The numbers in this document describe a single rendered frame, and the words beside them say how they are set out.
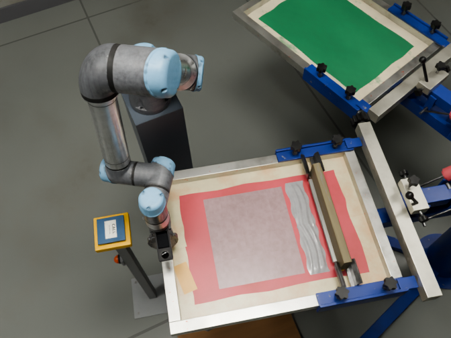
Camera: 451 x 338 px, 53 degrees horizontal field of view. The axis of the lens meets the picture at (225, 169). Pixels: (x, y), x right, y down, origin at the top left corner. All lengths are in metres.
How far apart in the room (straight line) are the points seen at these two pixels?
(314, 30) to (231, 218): 1.03
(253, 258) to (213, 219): 0.20
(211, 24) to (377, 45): 1.72
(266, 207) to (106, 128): 0.72
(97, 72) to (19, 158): 2.17
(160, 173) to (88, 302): 1.46
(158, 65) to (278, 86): 2.25
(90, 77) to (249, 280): 0.87
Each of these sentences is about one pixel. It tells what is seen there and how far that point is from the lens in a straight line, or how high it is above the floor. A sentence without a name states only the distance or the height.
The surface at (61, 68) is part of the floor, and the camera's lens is 3.61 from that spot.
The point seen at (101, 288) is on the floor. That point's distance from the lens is 2.71.
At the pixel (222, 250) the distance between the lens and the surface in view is 1.64.
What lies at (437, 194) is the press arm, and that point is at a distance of 1.79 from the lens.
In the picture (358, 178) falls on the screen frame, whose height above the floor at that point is 1.00.
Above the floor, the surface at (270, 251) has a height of 0.97.
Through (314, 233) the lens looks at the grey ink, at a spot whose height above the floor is 0.97.
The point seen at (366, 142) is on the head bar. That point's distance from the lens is 1.81.
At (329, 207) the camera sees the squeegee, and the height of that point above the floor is 1.07.
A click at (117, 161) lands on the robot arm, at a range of 1.35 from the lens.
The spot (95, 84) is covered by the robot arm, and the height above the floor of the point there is 1.68.
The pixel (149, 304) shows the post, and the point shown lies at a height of 0.01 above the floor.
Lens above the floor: 2.52
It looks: 61 degrees down
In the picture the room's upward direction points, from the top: 2 degrees counter-clockwise
